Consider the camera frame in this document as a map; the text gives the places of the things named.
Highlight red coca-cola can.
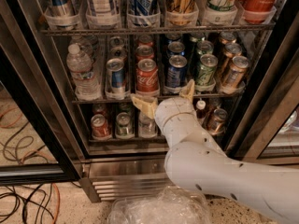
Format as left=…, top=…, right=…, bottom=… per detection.
left=136, top=59, right=158, bottom=92
left=135, top=45, right=154, bottom=62

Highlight blue white can top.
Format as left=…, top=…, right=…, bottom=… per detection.
left=129, top=0, right=157, bottom=27

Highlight gold can front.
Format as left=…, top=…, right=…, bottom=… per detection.
left=221, top=56, right=249, bottom=88

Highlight brown bottle white cap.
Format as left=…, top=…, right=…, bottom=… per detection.
left=196, top=100, right=206, bottom=124

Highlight black cables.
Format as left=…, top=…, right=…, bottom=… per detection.
left=0, top=120, right=82, bottom=224

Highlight red can bottom shelf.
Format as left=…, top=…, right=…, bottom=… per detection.
left=91, top=114, right=111, bottom=138

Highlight gold can top shelf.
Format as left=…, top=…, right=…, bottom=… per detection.
left=166, top=0, right=196, bottom=26

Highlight large coca-cola can top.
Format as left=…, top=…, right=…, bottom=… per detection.
left=243, top=0, right=276, bottom=24

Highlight middle wire shelf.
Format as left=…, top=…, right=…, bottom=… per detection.
left=72, top=91, right=244, bottom=105

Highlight orange cable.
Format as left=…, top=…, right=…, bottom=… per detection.
left=0, top=105, right=62, bottom=224

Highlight wire shelf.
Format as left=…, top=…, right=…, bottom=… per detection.
left=40, top=23, right=275, bottom=36
left=72, top=91, right=244, bottom=105

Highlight top wire shelf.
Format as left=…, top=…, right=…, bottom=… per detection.
left=40, top=23, right=275, bottom=36

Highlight clear plastic bag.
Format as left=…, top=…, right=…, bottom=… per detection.
left=107, top=186, right=212, bottom=224

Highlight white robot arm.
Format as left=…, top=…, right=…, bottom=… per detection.
left=131, top=80, right=299, bottom=224

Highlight red coca-cola can front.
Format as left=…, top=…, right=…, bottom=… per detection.
left=136, top=59, right=158, bottom=92

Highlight blue silver can front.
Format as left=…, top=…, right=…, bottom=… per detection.
left=106, top=58, right=125, bottom=93

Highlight gold can bottom shelf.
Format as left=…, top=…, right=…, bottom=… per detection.
left=206, top=108, right=228, bottom=135

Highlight fridge bottom steel grille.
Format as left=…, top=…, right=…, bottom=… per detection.
left=78, top=155, right=171, bottom=203

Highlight green can bottom shelf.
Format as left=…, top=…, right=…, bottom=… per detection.
left=116, top=112, right=133, bottom=136

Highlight blue pepsi can front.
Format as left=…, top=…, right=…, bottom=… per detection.
left=165, top=55, right=187, bottom=88

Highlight clear water bottle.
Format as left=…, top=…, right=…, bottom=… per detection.
left=66, top=44, right=100, bottom=101

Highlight blue red bull can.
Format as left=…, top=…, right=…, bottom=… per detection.
left=46, top=0, right=78, bottom=30

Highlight gold can shelf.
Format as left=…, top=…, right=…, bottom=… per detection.
left=166, top=0, right=196, bottom=26
left=206, top=108, right=228, bottom=135

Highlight blue pepsi can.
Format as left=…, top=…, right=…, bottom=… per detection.
left=167, top=41, right=185, bottom=57
left=165, top=55, right=187, bottom=88

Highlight green can front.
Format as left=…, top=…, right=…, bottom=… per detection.
left=195, top=54, right=218, bottom=86

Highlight white striped can top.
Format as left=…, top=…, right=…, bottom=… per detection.
left=86, top=0, right=120, bottom=29

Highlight small water bottle bottom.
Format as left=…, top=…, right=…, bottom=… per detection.
left=138, top=112, right=158, bottom=138

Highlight fridge left glass door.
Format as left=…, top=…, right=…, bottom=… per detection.
left=0, top=0, right=84, bottom=185

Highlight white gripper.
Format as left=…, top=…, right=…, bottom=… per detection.
left=130, top=79, right=200, bottom=141

